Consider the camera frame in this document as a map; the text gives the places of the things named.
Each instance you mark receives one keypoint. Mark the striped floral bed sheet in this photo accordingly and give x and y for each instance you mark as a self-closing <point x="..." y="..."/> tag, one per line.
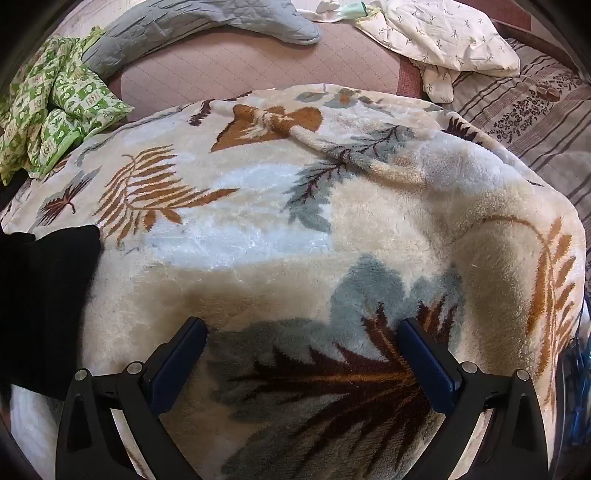
<point x="531" y="115"/>

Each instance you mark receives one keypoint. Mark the leaf print fleece blanket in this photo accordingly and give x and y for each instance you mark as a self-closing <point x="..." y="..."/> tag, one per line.
<point x="295" y="240"/>

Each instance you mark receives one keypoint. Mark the pink brown quilted mattress cover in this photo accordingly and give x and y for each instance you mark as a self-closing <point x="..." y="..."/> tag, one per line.
<point x="254" y="64"/>

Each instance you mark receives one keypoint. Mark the blue object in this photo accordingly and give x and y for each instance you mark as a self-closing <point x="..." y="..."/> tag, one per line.
<point x="579" y="369"/>

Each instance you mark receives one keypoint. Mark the black pants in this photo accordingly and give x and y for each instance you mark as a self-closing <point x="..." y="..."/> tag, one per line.
<point x="46" y="300"/>

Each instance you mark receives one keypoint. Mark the small white garment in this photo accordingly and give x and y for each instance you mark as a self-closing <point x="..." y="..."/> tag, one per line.
<point x="325" y="10"/>

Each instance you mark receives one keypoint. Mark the grey quilted blanket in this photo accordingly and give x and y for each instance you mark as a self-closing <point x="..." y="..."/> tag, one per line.
<point x="184" y="18"/>

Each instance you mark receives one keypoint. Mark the green patterned cloth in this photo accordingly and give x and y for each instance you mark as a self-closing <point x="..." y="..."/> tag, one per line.
<point x="60" y="101"/>

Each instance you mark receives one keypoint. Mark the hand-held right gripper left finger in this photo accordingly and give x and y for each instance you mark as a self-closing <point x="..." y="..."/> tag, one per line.
<point x="178" y="364"/>

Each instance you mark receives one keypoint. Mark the white printed cloth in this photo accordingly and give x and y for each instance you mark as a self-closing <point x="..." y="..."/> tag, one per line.
<point x="438" y="37"/>

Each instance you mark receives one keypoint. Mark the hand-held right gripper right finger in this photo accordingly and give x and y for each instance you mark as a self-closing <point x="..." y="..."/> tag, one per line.
<point x="427" y="364"/>

